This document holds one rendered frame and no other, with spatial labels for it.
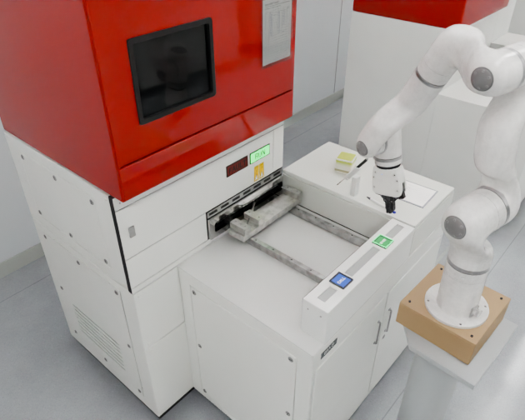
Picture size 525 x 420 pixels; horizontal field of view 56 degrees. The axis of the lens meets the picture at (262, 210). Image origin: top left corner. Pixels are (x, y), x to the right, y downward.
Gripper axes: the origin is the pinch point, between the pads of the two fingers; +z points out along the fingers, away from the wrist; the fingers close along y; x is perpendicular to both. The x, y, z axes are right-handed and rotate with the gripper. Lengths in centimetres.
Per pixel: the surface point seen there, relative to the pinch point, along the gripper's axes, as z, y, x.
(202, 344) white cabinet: 54, -60, -46
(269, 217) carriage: 13, -51, -6
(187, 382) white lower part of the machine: 82, -77, -49
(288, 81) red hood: -37, -47, 11
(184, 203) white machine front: -7, -58, -39
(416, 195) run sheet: 13.3, -7.9, 33.7
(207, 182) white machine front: -11, -57, -28
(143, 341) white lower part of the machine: 41, -68, -66
